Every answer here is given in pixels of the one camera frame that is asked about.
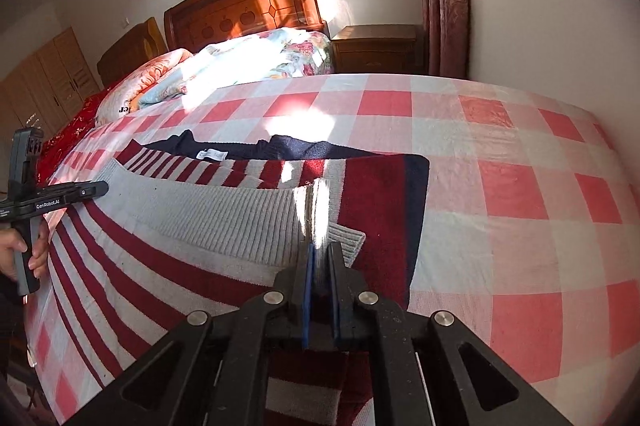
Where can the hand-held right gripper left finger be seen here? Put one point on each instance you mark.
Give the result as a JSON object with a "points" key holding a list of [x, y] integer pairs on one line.
{"points": [[306, 296]]}

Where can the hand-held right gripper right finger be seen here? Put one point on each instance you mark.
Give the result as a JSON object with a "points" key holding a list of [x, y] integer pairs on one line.
{"points": [[334, 306]]}

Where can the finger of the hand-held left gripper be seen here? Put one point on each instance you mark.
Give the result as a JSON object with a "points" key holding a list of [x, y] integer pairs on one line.
{"points": [[87, 192]]}

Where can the striped knit sweater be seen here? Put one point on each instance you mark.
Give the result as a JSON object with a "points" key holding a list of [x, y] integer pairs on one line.
{"points": [[200, 226]]}

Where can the person's left hand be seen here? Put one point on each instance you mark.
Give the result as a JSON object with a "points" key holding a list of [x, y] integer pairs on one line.
{"points": [[7, 253]]}

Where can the red patterned blanket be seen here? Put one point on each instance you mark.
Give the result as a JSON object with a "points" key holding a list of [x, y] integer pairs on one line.
{"points": [[75, 125]]}

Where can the wooden wardrobe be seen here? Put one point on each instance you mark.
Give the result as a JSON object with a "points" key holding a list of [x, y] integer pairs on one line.
{"points": [[50, 75]]}

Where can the pink floral pillow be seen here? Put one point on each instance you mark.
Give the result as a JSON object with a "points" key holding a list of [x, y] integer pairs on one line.
{"points": [[145, 80]]}

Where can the plain wooden headboard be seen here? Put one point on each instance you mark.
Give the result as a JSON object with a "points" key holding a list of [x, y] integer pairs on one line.
{"points": [[130, 50]]}

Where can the light blue floral quilt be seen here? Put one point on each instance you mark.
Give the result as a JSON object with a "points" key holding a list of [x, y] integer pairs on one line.
{"points": [[250, 55]]}

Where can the pink checkered bed sheet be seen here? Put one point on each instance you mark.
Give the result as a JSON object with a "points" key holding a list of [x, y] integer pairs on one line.
{"points": [[525, 206]]}

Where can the carved wooden headboard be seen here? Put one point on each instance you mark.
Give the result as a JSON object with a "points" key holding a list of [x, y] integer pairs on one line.
{"points": [[250, 0]]}

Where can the wooden nightstand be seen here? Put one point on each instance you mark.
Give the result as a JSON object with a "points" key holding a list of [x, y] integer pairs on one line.
{"points": [[375, 50]]}

